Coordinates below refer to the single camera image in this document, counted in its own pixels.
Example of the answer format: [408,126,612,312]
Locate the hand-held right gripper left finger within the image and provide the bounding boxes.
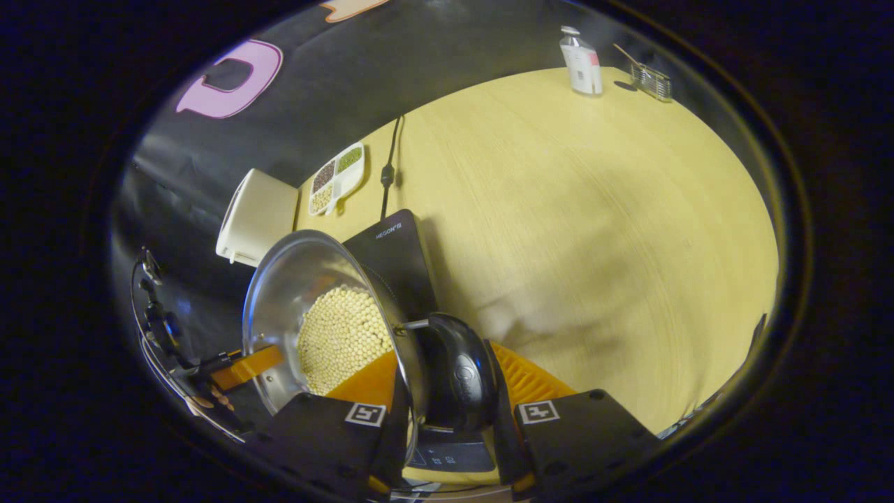
[244,349,409,500]

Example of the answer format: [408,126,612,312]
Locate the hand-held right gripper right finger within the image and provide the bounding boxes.
[485,340,661,500]

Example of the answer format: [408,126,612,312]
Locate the steel pot with black handles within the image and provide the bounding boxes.
[242,230,500,462]

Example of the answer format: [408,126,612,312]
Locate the black induction cooktop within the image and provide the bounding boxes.
[342,209,497,474]

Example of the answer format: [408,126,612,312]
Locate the pile of yellow soybeans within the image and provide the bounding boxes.
[297,285,395,396]

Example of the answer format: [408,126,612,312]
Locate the white toaster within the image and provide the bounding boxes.
[216,168,300,268]

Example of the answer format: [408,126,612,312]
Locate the white divided dish of beans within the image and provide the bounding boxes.
[308,142,366,217]

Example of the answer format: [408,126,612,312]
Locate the clear plastic bottle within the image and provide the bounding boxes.
[559,26,603,96]

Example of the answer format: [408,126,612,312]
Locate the wooden stick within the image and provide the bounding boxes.
[613,43,650,74]

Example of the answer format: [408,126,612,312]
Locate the black power cable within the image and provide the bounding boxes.
[379,115,404,221]

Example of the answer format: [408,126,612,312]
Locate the wire mesh holder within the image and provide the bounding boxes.
[631,61,673,103]

